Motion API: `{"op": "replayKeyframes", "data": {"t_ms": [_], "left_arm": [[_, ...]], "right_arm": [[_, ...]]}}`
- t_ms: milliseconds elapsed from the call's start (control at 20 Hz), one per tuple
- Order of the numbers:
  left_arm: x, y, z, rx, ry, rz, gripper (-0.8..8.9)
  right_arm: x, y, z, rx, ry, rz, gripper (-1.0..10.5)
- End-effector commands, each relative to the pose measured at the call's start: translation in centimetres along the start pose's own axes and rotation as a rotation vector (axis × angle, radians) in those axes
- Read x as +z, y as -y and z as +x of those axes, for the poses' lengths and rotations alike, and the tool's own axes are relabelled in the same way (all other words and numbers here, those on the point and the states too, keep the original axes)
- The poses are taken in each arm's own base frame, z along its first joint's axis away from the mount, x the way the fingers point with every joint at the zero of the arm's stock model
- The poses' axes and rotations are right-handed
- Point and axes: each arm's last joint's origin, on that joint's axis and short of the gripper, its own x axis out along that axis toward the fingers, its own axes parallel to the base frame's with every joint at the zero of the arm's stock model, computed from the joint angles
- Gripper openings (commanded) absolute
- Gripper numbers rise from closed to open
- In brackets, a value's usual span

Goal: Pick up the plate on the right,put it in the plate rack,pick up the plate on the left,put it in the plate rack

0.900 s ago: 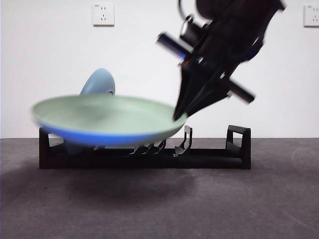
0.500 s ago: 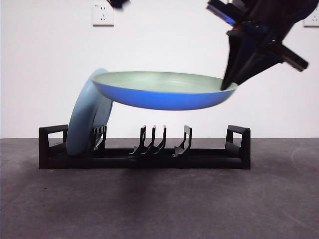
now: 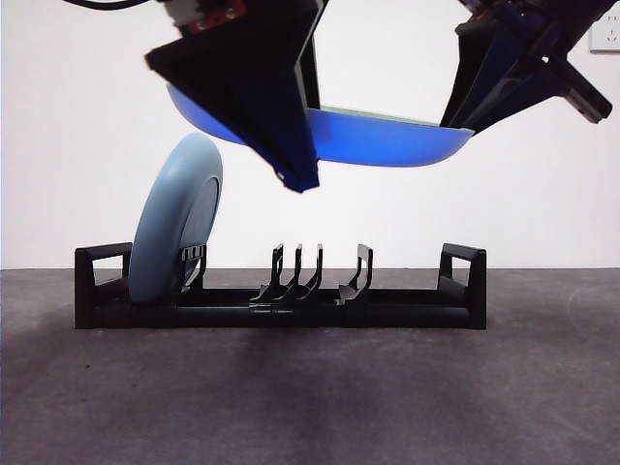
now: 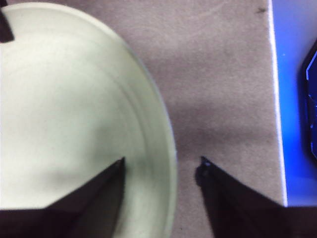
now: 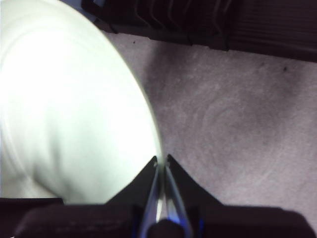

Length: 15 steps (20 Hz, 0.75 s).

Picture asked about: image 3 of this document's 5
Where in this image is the light blue plate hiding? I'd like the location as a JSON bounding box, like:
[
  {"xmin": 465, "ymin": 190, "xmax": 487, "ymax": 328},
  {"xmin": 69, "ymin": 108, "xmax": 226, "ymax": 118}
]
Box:
[{"xmin": 128, "ymin": 134, "xmax": 225, "ymax": 307}]

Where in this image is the green plate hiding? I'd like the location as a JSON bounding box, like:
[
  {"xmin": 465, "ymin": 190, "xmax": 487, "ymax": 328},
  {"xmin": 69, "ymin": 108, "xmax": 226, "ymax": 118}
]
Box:
[{"xmin": 164, "ymin": 81, "xmax": 475, "ymax": 168}]

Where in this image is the white wall socket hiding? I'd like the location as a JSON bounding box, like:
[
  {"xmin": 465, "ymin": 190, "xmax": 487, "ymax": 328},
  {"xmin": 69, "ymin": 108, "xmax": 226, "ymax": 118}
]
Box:
[{"xmin": 588, "ymin": 12, "xmax": 620, "ymax": 53}]

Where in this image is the black plate rack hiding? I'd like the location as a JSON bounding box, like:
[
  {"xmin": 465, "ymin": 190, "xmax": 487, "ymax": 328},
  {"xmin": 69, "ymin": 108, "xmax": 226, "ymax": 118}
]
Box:
[{"xmin": 74, "ymin": 241, "xmax": 488, "ymax": 331}]

